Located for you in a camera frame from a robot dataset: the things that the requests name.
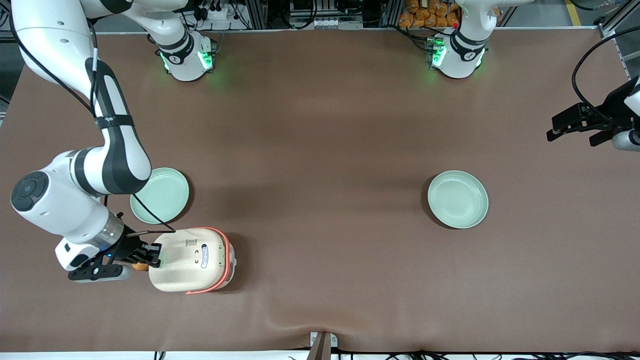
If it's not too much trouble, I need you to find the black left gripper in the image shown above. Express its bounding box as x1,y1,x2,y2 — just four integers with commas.
546,75,640,147

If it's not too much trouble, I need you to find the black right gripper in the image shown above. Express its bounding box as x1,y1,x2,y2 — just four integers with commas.
102,231,163,267

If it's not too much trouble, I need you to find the pale green round plate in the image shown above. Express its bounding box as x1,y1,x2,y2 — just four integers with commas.
427,170,489,230
130,167,191,225

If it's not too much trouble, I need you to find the bag of orange buns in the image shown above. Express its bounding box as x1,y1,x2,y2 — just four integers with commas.
398,0,461,29

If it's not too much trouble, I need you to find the brown table cover mat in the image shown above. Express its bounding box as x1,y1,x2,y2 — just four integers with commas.
0,28,640,354

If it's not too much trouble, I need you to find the white power strip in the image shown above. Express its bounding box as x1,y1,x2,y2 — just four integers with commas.
196,0,242,22

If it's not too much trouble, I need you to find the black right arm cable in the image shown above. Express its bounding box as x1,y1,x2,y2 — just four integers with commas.
8,10,177,235

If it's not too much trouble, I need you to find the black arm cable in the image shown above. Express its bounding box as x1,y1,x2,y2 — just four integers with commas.
571,26,640,127
8,10,177,235

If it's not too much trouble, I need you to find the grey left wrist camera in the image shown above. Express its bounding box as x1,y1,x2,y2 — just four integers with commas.
612,128,640,152

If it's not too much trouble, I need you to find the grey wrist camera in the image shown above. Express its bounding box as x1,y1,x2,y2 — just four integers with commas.
612,128,640,152
67,263,133,284

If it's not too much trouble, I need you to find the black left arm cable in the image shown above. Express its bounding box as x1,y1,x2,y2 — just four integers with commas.
571,26,640,127

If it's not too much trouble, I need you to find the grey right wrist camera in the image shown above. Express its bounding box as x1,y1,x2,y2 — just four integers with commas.
67,263,133,284

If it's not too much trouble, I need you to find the aluminium frame post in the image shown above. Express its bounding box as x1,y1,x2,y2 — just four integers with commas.
594,0,640,40

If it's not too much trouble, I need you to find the metal clamp bracket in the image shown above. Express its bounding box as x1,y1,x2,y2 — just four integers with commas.
309,331,339,360

